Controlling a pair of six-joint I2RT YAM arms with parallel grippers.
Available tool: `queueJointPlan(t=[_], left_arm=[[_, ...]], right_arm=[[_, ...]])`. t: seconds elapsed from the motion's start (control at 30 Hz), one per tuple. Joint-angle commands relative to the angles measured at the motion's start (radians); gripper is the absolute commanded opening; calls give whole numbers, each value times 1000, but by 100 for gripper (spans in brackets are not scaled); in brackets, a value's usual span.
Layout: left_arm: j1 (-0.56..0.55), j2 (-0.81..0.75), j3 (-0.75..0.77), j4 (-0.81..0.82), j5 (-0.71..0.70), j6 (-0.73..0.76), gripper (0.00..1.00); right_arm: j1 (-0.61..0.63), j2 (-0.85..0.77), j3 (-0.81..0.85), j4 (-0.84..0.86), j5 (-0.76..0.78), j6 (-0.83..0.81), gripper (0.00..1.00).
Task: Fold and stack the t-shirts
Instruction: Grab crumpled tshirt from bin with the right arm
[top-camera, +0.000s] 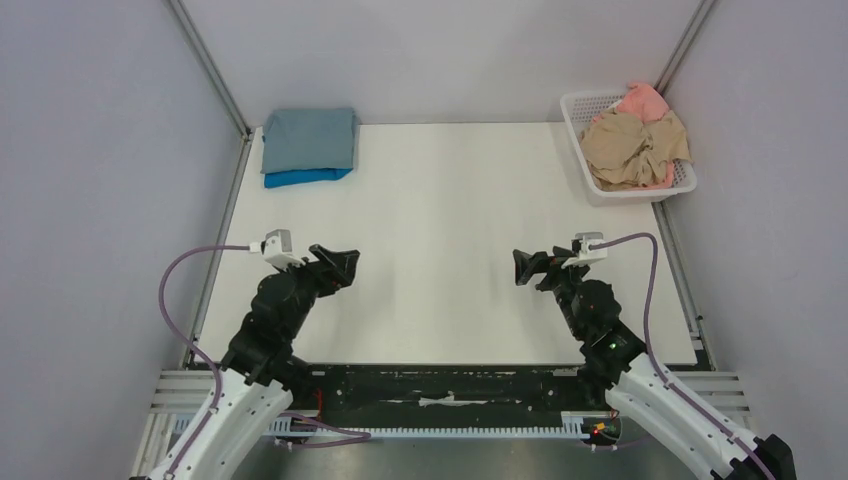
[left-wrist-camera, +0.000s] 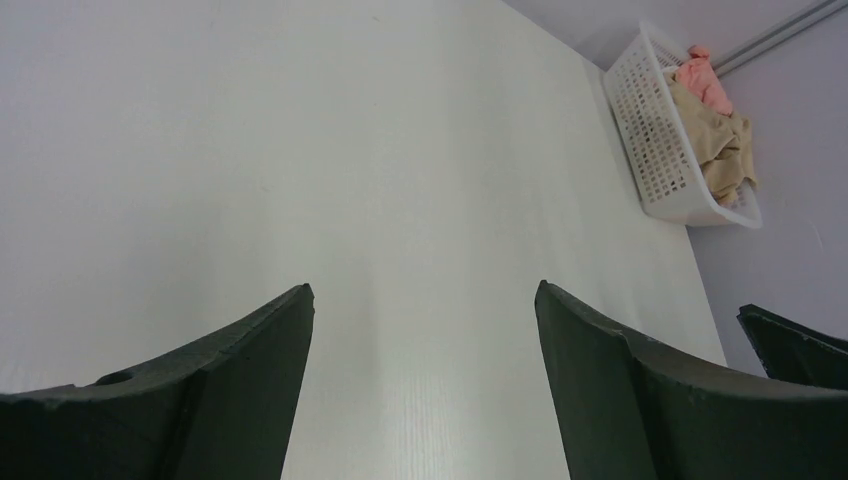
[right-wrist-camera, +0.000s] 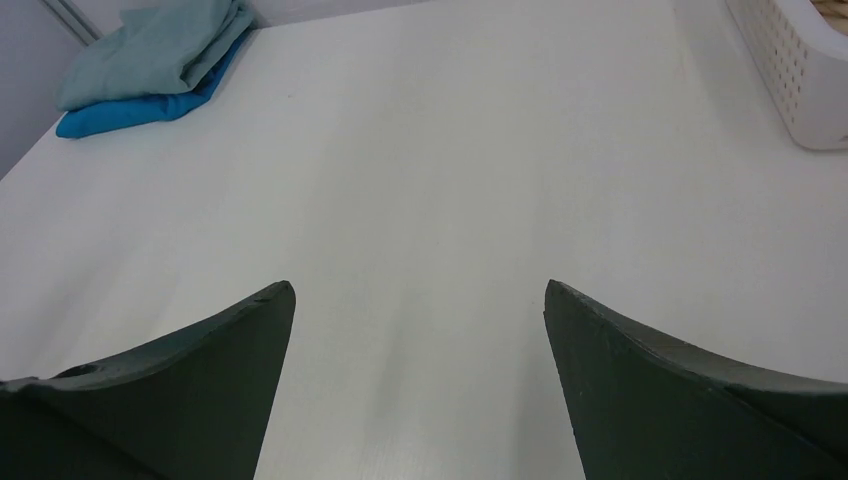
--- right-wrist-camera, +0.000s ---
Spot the folded grey-blue t-shirt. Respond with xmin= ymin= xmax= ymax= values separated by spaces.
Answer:
xmin=55 ymin=0 xmax=255 ymax=111

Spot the grey aluminium corner post left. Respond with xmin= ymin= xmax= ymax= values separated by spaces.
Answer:
xmin=40 ymin=0 xmax=102 ymax=46

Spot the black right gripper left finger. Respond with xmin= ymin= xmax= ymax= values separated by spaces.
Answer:
xmin=1 ymin=281 xmax=296 ymax=479

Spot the folded bright blue t-shirt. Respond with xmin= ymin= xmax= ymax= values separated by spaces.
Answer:
xmin=55 ymin=29 xmax=252 ymax=139

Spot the white perforated plastic basket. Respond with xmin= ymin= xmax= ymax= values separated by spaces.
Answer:
xmin=726 ymin=1 xmax=847 ymax=151

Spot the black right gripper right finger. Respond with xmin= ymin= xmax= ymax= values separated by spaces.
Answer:
xmin=544 ymin=280 xmax=847 ymax=479

